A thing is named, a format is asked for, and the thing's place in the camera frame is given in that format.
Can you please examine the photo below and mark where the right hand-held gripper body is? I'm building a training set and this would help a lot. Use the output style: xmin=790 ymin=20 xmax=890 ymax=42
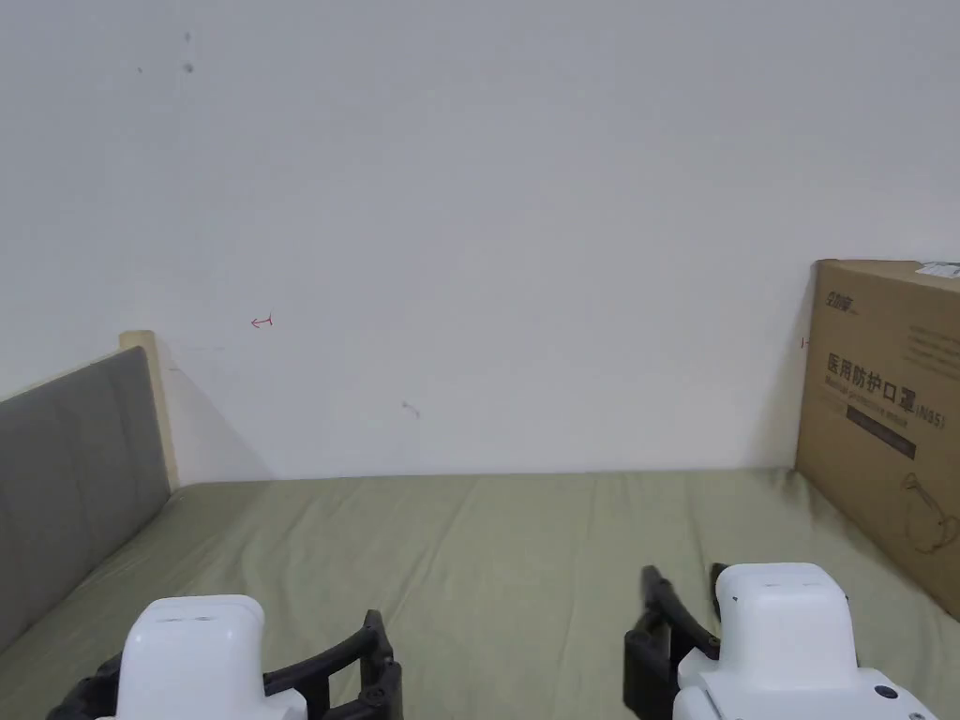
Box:
xmin=670 ymin=562 xmax=960 ymax=720

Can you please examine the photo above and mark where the bed with pale green sheet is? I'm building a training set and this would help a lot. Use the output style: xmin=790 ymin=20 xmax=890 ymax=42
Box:
xmin=0 ymin=464 xmax=960 ymax=720

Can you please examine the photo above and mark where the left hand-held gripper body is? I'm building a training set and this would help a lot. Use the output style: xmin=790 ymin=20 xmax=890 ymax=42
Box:
xmin=115 ymin=595 xmax=309 ymax=720

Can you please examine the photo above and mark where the grey padded headboard, wooden frame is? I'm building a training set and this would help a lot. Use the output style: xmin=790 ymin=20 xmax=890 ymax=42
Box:
xmin=0 ymin=329 xmax=182 ymax=655

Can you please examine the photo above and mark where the brown cardboard carton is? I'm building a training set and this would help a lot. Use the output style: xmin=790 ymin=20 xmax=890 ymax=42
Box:
xmin=794 ymin=258 xmax=960 ymax=624

